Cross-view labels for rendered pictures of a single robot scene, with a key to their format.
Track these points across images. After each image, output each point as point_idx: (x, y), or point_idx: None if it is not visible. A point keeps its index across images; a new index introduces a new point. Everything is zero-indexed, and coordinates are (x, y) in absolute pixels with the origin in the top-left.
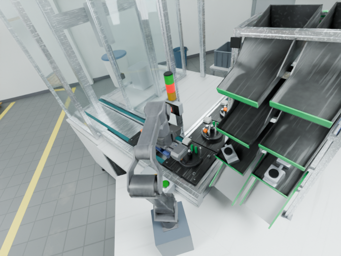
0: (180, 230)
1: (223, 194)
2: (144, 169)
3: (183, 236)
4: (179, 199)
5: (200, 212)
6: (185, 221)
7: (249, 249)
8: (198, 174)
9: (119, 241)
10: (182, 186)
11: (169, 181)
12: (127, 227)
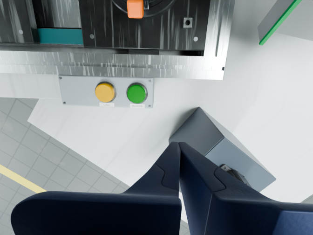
0: (254, 183)
1: (246, 17)
2: (61, 91)
3: (263, 189)
4: (169, 83)
5: (216, 80)
6: (256, 166)
7: (312, 86)
8: (197, 18)
9: (132, 181)
10: (176, 74)
11: (139, 81)
12: (127, 166)
